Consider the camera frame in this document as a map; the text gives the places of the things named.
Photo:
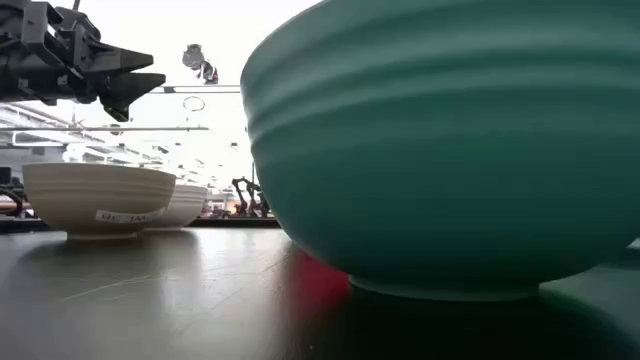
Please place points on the beige ribbed bowl with label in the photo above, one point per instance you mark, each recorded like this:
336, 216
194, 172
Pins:
90, 195

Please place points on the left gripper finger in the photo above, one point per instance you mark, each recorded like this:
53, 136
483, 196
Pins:
130, 90
130, 60

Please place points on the black background robot arms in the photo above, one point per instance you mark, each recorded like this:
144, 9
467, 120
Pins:
242, 195

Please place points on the white ribbed bowl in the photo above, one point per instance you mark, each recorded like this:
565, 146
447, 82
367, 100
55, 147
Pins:
187, 205

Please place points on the dark green ribbed bowl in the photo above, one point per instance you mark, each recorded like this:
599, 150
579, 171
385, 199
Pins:
450, 175

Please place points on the black table edge frame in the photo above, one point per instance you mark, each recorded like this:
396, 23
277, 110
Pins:
240, 223

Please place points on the black background monitor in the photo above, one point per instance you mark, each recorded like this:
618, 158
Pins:
4, 175

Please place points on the wooden background bench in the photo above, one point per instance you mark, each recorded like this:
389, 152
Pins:
5, 205

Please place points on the dark hanging ceiling device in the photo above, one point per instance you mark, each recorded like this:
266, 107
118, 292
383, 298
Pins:
197, 57

